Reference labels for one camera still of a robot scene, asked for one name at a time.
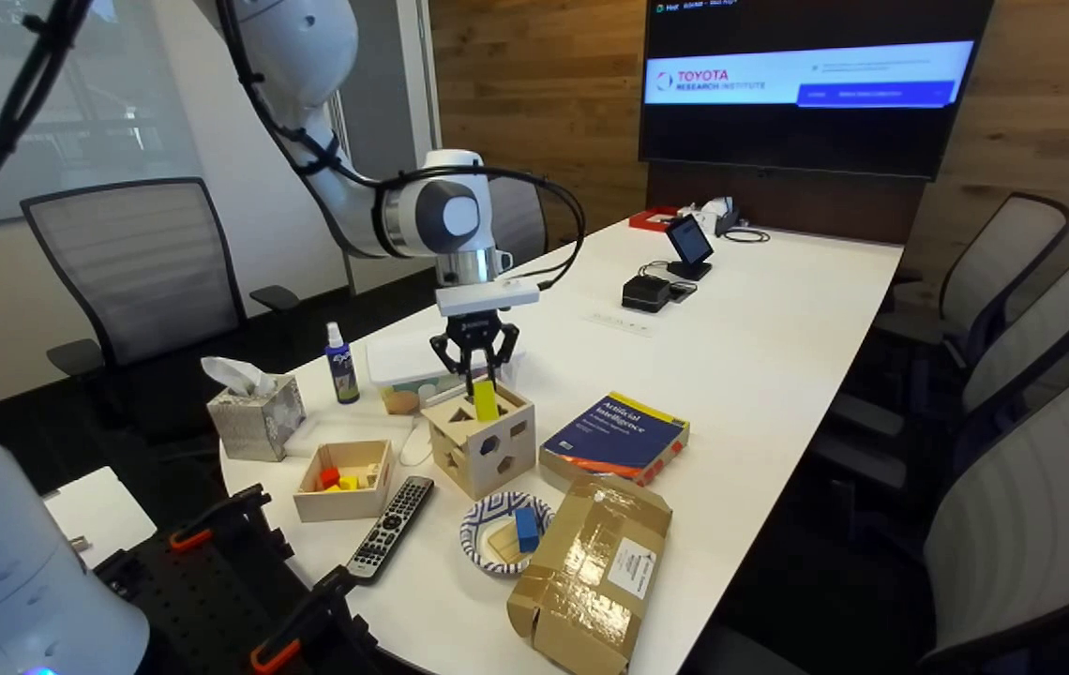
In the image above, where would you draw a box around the tan wooden block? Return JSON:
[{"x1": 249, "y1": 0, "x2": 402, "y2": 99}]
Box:
[{"x1": 479, "y1": 522, "x2": 519, "y2": 568}]

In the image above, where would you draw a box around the small open wooden tray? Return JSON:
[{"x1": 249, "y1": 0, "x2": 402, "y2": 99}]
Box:
[{"x1": 289, "y1": 438, "x2": 399, "y2": 526}]

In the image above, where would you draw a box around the blue spray bottle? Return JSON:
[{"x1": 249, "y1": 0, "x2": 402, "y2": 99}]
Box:
[{"x1": 324, "y1": 318, "x2": 363, "y2": 409}]

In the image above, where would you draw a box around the black clamp orange handle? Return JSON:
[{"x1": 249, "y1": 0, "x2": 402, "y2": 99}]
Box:
[
  {"x1": 243, "y1": 564, "x2": 363, "y2": 675},
  {"x1": 167, "y1": 481, "x2": 278, "y2": 561}
]

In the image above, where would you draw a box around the blue and orange book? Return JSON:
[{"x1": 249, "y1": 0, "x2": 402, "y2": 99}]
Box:
[{"x1": 539, "y1": 389, "x2": 694, "y2": 488}]

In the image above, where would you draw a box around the wall mounted TV screen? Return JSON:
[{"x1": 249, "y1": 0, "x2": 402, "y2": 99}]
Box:
[{"x1": 637, "y1": 0, "x2": 1000, "y2": 184}]

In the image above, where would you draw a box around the wooden shape sorter toy box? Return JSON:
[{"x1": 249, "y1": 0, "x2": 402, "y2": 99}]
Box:
[{"x1": 417, "y1": 377, "x2": 539, "y2": 499}]

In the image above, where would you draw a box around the black robot mounting stand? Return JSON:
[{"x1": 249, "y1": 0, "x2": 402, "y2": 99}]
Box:
[{"x1": 96, "y1": 481, "x2": 431, "y2": 675}]

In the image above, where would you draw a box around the red flat object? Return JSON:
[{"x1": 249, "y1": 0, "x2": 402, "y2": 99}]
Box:
[{"x1": 627, "y1": 207, "x2": 682, "y2": 237}]

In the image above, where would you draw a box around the black remote control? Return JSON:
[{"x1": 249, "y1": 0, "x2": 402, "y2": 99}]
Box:
[{"x1": 343, "y1": 471, "x2": 439, "y2": 587}]

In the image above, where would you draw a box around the grey tissue box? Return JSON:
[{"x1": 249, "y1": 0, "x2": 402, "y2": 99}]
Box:
[{"x1": 194, "y1": 353, "x2": 312, "y2": 466}]

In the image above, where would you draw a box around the white paper sheet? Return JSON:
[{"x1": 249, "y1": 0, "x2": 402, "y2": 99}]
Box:
[{"x1": 43, "y1": 466, "x2": 163, "y2": 573}]

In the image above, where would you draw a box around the brown cardboard box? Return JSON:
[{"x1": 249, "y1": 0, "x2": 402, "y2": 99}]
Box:
[{"x1": 503, "y1": 471, "x2": 676, "y2": 675}]

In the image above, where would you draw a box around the blue wooden block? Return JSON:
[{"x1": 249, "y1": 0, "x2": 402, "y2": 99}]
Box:
[{"x1": 511, "y1": 502, "x2": 548, "y2": 553}]

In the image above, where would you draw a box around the black tablet on stand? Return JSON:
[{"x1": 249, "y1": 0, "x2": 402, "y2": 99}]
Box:
[{"x1": 659, "y1": 212, "x2": 722, "y2": 284}]

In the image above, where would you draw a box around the small black box device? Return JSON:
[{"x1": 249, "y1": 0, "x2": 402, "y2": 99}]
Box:
[{"x1": 618, "y1": 272, "x2": 676, "y2": 313}]

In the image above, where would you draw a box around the grey mesh office chair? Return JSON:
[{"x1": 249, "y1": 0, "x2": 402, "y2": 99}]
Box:
[
  {"x1": 826, "y1": 256, "x2": 1069, "y2": 494},
  {"x1": 489, "y1": 169, "x2": 551, "y2": 272},
  {"x1": 912, "y1": 358, "x2": 1069, "y2": 675},
  {"x1": 18, "y1": 176, "x2": 308, "y2": 386},
  {"x1": 900, "y1": 191, "x2": 1069, "y2": 349}
]

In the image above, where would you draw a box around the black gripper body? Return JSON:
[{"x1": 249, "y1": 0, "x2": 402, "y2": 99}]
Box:
[{"x1": 442, "y1": 312, "x2": 513, "y2": 353}]

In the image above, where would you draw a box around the white door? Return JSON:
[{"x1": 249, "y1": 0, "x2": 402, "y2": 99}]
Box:
[{"x1": 339, "y1": 0, "x2": 452, "y2": 272}]

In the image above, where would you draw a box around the white device with cable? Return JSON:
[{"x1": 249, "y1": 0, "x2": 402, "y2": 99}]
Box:
[{"x1": 691, "y1": 194, "x2": 773, "y2": 246}]

